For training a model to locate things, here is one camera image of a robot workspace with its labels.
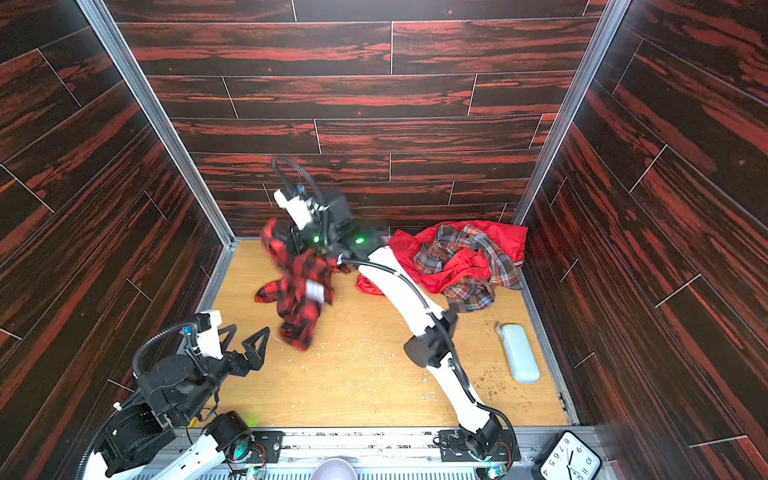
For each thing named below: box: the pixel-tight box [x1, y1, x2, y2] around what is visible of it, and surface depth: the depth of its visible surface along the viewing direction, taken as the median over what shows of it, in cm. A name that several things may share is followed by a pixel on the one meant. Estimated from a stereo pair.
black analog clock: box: [532, 430, 603, 480], surface depth 71 cm
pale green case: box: [495, 322, 540, 385], surface depth 88 cm
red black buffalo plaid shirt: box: [255, 219, 351, 351], surface depth 93 cm
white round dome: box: [309, 458, 358, 480], surface depth 69 cm
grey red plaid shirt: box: [414, 224, 522, 313], surface depth 100 cm
